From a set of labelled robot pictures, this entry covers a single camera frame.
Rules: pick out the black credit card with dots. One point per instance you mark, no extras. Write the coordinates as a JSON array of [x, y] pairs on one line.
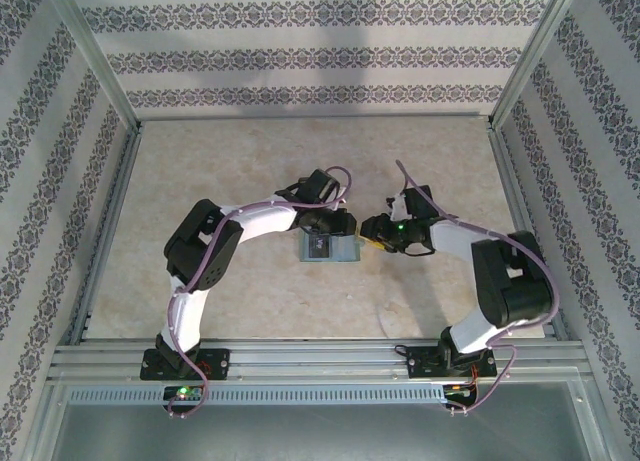
[[320, 246]]

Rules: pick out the mint green card holder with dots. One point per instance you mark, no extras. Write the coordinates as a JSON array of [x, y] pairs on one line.
[[345, 251]]

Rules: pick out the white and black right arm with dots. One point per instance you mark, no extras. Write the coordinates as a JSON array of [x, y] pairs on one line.
[[450, 238]]

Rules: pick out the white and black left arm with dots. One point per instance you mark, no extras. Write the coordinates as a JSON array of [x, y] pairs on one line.
[[265, 221]]

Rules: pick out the small controller board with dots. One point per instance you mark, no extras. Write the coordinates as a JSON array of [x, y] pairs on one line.
[[457, 389], [182, 392]]

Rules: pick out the grey metal panel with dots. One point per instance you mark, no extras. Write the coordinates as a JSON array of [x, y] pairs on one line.
[[320, 436]]

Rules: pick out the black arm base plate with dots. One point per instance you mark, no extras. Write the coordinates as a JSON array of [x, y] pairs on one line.
[[420, 363], [215, 363]]

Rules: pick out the wide aluminium frame rail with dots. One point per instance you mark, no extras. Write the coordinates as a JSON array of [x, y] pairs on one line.
[[320, 358]]

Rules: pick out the aluminium frame post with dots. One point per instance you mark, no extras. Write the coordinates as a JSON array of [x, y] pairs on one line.
[[537, 51], [96, 51]]

